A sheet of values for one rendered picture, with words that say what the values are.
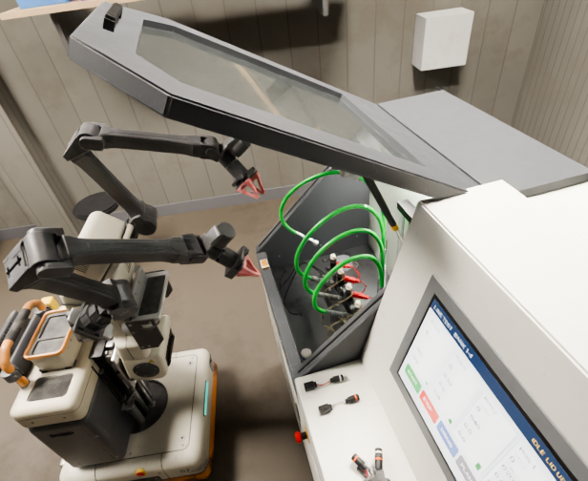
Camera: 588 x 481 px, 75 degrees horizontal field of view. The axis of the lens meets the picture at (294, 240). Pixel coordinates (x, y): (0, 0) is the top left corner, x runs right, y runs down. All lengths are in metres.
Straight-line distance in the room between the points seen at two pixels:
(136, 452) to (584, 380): 1.84
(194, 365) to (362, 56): 2.58
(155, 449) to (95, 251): 1.30
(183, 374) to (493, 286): 1.78
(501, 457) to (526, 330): 0.25
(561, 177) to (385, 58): 2.46
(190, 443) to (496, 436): 1.49
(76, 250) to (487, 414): 0.90
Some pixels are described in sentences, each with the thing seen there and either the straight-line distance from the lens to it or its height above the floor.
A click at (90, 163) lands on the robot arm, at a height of 1.53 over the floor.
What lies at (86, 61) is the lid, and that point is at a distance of 0.78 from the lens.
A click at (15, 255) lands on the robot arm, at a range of 1.01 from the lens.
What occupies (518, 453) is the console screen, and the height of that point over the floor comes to 1.35.
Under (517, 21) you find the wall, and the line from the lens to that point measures 3.88.
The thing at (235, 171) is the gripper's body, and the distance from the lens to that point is 1.40.
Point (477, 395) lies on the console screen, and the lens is 0.86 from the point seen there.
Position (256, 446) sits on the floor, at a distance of 2.27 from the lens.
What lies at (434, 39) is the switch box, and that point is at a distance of 3.35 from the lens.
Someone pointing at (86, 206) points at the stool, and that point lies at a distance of 3.17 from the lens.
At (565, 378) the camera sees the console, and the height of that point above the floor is 1.52.
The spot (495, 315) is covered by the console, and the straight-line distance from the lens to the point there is 0.78.
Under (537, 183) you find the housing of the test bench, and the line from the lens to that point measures 1.15.
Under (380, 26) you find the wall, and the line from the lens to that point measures 3.40.
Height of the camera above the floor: 2.07
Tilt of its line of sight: 40 degrees down
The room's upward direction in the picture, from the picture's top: 8 degrees counter-clockwise
